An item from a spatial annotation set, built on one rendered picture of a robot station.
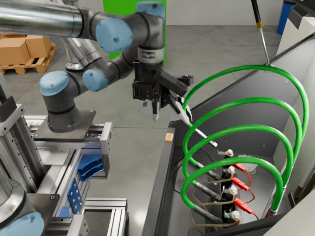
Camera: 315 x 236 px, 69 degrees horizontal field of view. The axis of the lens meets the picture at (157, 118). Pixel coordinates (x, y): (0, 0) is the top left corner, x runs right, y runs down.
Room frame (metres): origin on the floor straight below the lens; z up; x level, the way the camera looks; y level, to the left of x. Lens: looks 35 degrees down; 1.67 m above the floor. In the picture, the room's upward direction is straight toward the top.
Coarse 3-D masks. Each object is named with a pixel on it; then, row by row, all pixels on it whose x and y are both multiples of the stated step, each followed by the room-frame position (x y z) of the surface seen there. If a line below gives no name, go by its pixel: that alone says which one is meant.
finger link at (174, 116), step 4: (180, 104) 0.67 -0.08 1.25; (172, 108) 0.66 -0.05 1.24; (180, 108) 0.65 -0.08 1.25; (172, 112) 0.65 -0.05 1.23; (176, 112) 0.65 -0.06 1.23; (184, 112) 0.65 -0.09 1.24; (172, 116) 0.65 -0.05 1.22; (176, 116) 0.64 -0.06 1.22; (180, 116) 0.63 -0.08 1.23; (184, 116) 0.63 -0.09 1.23; (172, 120) 0.65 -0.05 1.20; (184, 120) 0.63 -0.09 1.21; (188, 120) 0.63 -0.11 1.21; (188, 124) 0.63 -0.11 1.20
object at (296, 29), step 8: (296, 8) 4.08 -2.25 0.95; (288, 16) 4.11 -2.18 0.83; (296, 16) 3.65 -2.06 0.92; (304, 16) 3.38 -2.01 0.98; (312, 16) 3.34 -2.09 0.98; (288, 24) 3.95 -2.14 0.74; (296, 24) 3.53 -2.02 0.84; (304, 24) 3.18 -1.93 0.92; (312, 24) 2.92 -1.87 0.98; (288, 32) 3.81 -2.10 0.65; (296, 32) 3.40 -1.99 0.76; (304, 32) 3.07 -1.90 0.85; (312, 32) 2.88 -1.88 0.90; (288, 40) 3.66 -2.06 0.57; (296, 40) 3.28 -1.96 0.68; (280, 48) 3.99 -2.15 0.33
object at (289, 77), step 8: (224, 72) 0.62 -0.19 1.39; (232, 72) 0.62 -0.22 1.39; (280, 72) 0.58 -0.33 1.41; (208, 80) 0.63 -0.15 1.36; (296, 80) 0.57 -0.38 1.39; (192, 88) 0.65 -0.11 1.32; (304, 96) 0.55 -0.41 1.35; (184, 104) 0.65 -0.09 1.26; (304, 104) 0.55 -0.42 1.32; (304, 112) 0.55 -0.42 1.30; (304, 120) 0.55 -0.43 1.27; (304, 128) 0.54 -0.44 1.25
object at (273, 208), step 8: (224, 160) 0.36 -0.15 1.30; (232, 160) 0.35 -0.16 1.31; (240, 160) 0.35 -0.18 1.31; (248, 160) 0.35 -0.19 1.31; (256, 160) 0.35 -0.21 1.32; (264, 160) 0.35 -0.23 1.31; (208, 168) 0.36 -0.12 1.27; (272, 168) 0.34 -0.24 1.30; (192, 176) 0.37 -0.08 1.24; (280, 176) 0.34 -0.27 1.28; (184, 184) 0.37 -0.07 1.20; (280, 184) 0.33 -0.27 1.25; (184, 192) 0.37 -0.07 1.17; (280, 192) 0.33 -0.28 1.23; (184, 200) 0.37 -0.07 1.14; (192, 208) 0.36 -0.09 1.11; (200, 208) 0.37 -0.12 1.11; (272, 208) 0.33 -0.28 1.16; (208, 216) 0.36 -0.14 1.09
